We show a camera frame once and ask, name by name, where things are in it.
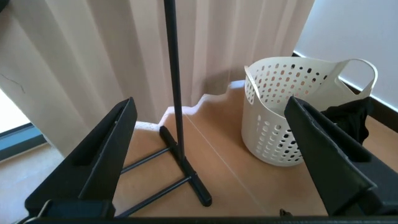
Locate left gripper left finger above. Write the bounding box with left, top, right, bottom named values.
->
left=24, top=96, right=138, bottom=218

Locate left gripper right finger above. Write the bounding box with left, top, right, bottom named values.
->
left=284, top=95, right=398, bottom=217

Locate window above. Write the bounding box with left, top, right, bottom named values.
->
left=0, top=88, right=47, bottom=162

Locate black garment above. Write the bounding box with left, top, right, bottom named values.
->
left=320, top=96, right=374, bottom=146

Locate beige curtain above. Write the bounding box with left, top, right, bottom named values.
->
left=0, top=0, right=315, bottom=156

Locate black clothes rack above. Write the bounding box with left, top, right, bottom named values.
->
left=116, top=0, right=213, bottom=218

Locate white laundry basket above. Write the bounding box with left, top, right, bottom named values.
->
left=241, top=56, right=379, bottom=167

